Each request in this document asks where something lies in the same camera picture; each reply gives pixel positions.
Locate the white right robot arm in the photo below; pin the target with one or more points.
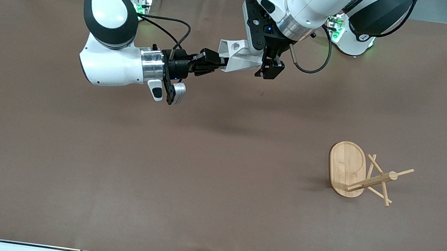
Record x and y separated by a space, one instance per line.
108 19

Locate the wooden cup rack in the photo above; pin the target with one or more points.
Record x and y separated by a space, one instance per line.
346 167

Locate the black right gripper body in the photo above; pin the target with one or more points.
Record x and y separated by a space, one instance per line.
179 66

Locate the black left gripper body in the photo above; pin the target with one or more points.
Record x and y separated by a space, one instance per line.
277 47

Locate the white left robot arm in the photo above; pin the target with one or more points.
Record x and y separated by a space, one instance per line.
308 7

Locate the white faceted cup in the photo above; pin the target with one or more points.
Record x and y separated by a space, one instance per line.
238 58

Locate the brown table cover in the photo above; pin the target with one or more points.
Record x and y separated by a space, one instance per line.
201 161

